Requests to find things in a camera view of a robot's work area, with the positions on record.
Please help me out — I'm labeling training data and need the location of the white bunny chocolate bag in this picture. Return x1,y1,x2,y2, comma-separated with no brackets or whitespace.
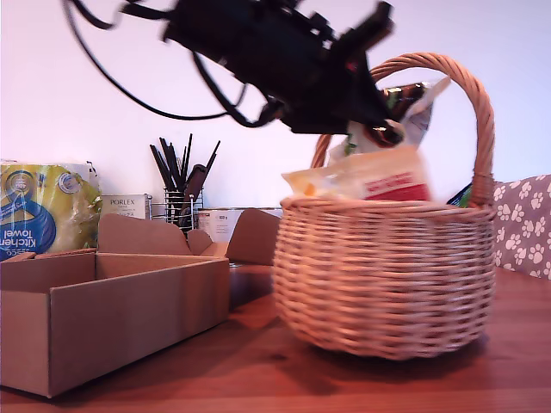
329,76,452,167

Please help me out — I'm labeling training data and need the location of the red white Maltesers bunnies bag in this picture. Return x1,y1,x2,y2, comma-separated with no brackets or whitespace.
281,145,435,203

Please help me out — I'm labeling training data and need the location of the blue green mini eggs bag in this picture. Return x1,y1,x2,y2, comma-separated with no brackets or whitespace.
446,182,475,209

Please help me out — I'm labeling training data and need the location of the white Porlex box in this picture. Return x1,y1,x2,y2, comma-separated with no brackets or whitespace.
102,193,155,220

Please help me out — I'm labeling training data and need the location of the brown cardboard box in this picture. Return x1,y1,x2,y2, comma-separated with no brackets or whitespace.
0,208,283,399

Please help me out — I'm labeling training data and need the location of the black chopstick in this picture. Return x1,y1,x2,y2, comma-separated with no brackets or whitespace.
150,144,176,194
183,133,195,188
202,139,223,176
159,136,183,194

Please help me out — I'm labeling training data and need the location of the white label tin can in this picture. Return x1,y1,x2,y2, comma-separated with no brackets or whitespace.
198,208,245,240

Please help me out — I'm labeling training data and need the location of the chair with paw print cushion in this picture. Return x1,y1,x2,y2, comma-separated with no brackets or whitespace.
492,174,551,280

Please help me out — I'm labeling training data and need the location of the yellow blue kitchen towel pack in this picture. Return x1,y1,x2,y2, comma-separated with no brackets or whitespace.
0,162,104,262

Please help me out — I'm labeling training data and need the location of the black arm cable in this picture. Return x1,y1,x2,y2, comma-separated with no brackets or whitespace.
62,0,229,121
191,50,279,128
71,0,122,30

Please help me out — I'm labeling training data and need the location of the brown handled utensil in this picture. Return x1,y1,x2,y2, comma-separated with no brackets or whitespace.
179,163,210,228

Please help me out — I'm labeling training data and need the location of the woven wicker basket with handle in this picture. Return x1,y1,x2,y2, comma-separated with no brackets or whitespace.
273,52,498,361

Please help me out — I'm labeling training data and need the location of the chrome wire utensil holder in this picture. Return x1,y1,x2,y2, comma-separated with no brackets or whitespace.
152,192,206,231

